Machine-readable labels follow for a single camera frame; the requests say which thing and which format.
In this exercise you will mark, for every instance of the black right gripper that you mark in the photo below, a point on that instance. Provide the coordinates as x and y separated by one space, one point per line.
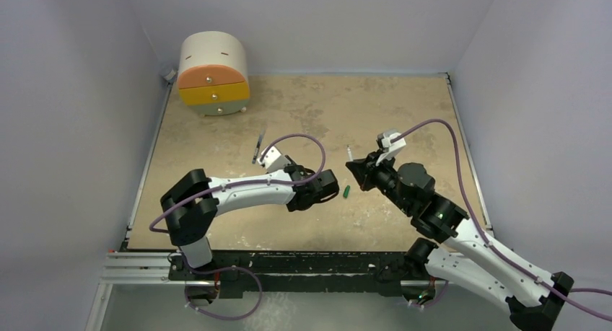
368 171

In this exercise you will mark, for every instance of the green pen cap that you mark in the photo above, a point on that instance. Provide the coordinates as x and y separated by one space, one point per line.
346 191

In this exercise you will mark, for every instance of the blue pen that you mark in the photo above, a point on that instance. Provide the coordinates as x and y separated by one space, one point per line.
258 146

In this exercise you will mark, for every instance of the white marker blue tip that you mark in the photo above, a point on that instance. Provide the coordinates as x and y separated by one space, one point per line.
349 153

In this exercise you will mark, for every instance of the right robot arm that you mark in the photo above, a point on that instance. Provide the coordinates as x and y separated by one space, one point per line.
451 247

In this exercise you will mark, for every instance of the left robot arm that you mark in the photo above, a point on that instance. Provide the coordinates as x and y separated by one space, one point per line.
192 204

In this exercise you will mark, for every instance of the small three-drawer pastel cabinet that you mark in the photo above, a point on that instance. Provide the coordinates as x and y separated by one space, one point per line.
213 74

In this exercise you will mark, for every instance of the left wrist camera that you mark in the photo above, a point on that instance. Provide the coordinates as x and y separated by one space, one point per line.
273 160

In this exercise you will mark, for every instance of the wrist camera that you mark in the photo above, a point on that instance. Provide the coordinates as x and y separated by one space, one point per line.
390 144
273 160

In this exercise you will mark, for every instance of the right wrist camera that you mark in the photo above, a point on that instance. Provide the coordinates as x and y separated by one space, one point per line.
390 144

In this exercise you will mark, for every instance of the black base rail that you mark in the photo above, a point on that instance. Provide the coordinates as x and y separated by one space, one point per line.
386 273

